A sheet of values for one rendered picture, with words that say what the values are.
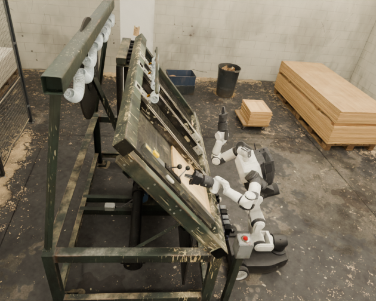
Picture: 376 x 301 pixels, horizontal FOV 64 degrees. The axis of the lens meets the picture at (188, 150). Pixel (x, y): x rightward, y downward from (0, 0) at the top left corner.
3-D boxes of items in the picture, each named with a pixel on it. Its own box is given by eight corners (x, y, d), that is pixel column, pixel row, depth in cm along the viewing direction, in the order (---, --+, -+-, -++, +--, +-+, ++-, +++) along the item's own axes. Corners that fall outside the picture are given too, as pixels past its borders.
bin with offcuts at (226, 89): (238, 99, 675) (244, 71, 638) (215, 98, 666) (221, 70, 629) (231, 89, 717) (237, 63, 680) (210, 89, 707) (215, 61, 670)
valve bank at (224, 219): (231, 247, 274) (237, 229, 260) (216, 247, 272) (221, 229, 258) (222, 206, 314) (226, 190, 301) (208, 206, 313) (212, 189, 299)
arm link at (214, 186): (205, 191, 220) (218, 195, 224) (210, 178, 217) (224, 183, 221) (201, 184, 231) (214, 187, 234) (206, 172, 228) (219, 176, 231)
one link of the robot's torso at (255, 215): (261, 215, 311) (261, 183, 284) (266, 229, 297) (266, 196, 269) (247, 218, 311) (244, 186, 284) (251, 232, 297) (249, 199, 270)
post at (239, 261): (227, 303, 289) (244, 255, 246) (221, 304, 288) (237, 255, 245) (226, 297, 294) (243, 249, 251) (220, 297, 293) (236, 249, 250)
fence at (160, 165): (210, 224, 253) (215, 221, 252) (140, 149, 203) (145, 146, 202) (210, 219, 257) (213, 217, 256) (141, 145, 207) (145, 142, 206)
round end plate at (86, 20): (91, 138, 236) (81, 33, 190) (83, 138, 235) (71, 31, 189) (104, 94, 300) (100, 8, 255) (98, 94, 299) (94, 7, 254)
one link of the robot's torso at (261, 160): (268, 167, 284) (263, 137, 264) (280, 192, 257) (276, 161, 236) (238, 175, 287) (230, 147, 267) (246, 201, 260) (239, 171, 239)
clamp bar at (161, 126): (203, 186, 291) (225, 174, 285) (124, 92, 228) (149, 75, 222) (202, 178, 299) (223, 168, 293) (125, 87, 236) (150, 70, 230)
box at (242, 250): (249, 259, 244) (254, 245, 234) (234, 259, 243) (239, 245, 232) (245, 246, 254) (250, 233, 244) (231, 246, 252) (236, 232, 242)
